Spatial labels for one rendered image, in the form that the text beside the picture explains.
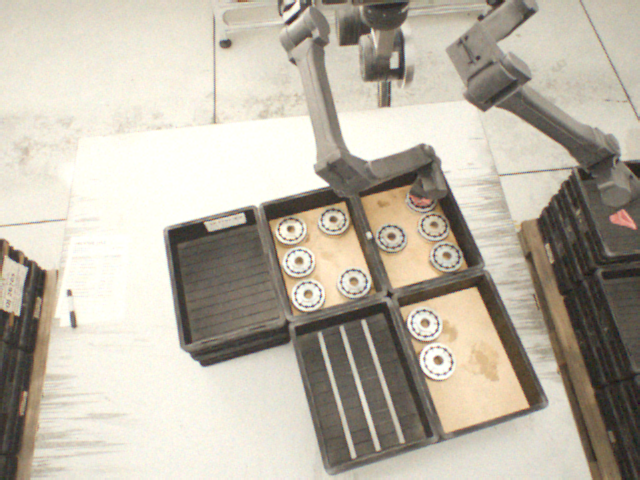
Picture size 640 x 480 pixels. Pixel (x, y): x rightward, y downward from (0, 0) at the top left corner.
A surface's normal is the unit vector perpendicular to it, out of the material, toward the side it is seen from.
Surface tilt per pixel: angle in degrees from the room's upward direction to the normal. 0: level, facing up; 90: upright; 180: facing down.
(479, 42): 55
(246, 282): 0
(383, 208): 0
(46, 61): 0
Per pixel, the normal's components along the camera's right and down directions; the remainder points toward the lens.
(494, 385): -0.03, -0.45
